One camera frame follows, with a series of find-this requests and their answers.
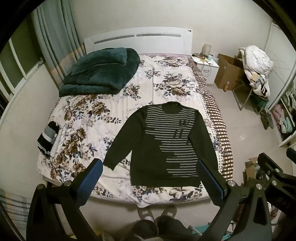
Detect white nightstand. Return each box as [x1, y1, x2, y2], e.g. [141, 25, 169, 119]
[192, 56, 220, 86]

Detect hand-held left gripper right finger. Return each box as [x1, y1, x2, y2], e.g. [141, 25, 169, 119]
[196, 158, 272, 241]

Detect metal frame chair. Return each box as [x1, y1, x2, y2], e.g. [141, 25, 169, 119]
[232, 83, 269, 114]

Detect white duvet pile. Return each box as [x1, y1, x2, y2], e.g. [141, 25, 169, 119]
[238, 45, 273, 77]

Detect large cardboard box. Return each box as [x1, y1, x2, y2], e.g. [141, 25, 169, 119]
[214, 54, 251, 92]

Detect person's legs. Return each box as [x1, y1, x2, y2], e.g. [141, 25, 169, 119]
[126, 215, 199, 241]

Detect grey slipper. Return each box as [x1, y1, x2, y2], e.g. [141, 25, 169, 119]
[159, 205, 178, 218]
[136, 208, 155, 222]

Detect checkered bed sheet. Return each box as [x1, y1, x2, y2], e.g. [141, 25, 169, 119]
[191, 60, 234, 181]

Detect floral bed sheet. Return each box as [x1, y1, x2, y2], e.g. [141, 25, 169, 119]
[37, 53, 234, 208]

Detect white wardrobe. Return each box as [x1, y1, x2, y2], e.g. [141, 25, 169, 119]
[264, 21, 296, 146]

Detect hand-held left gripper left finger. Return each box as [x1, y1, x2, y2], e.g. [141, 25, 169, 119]
[26, 159, 103, 241]

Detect black striped sweater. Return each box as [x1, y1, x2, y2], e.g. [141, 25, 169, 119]
[102, 101, 218, 188]

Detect dark slipper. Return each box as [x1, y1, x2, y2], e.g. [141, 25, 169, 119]
[260, 108, 269, 127]
[266, 113, 275, 130]

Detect folded white garment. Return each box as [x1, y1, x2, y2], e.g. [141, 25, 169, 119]
[50, 128, 67, 158]

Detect table lamp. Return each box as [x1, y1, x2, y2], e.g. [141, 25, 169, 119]
[201, 44, 213, 57]

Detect dark green blanket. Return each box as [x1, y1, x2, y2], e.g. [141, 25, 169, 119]
[58, 47, 140, 98]

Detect pile of clothes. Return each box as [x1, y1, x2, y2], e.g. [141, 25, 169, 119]
[245, 71, 271, 98]

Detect small cardboard box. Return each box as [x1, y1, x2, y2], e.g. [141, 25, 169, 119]
[244, 158, 259, 183]

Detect white headboard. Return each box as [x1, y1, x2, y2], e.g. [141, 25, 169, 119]
[83, 27, 193, 56]

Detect white radiator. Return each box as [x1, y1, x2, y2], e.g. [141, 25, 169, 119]
[0, 189, 33, 224]

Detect folded black grey striped garment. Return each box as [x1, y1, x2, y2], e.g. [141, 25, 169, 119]
[37, 120, 61, 159]

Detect folded clothes in wardrobe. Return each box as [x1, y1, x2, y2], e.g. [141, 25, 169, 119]
[272, 104, 295, 134]

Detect grey-green curtain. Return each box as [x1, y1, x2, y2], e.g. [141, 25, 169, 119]
[31, 0, 86, 87]

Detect window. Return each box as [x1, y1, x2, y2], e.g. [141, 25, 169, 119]
[0, 23, 44, 112]

